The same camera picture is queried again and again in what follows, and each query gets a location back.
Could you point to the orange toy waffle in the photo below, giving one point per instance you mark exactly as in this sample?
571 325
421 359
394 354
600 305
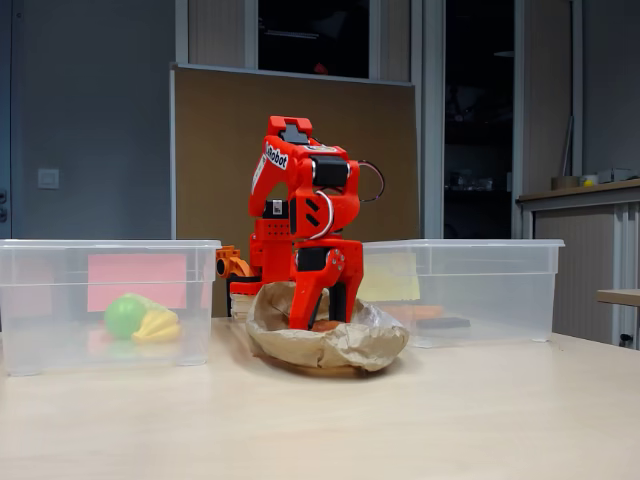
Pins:
430 311

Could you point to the yellow toy banana bunch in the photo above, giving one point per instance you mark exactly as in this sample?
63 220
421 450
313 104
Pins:
157 327

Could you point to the green toy apple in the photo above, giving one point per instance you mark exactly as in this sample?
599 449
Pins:
120 320

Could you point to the red robot arm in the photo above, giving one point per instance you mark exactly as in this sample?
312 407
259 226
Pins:
280 190

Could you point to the yellow-green paper label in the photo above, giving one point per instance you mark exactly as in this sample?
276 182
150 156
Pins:
395 280

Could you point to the clear plastic bin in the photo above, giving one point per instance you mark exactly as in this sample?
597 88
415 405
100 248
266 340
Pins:
490 280
50 350

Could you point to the pink paper label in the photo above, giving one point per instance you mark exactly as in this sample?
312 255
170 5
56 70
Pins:
135 277

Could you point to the crumpled brown paper bag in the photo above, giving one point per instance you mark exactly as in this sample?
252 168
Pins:
325 350

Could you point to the wooden base block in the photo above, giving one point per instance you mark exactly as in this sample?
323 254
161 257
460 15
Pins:
240 305

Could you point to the orange table clamp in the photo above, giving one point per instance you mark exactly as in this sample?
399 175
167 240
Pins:
230 262

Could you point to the brown cork pin board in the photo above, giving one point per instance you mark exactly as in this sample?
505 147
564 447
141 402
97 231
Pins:
210 150

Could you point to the small red object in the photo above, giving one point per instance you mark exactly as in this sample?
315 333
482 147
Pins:
320 68

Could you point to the grey cabinet with wooden top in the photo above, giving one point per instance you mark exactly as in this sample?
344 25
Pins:
575 250

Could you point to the brown tape roll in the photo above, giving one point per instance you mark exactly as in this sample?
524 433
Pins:
565 183

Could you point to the small yellow object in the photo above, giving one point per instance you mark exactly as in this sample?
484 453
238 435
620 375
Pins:
589 182

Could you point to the wooden side table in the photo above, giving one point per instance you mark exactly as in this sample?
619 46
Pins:
620 297

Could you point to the white light switch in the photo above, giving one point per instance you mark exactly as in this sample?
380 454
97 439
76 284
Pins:
48 178

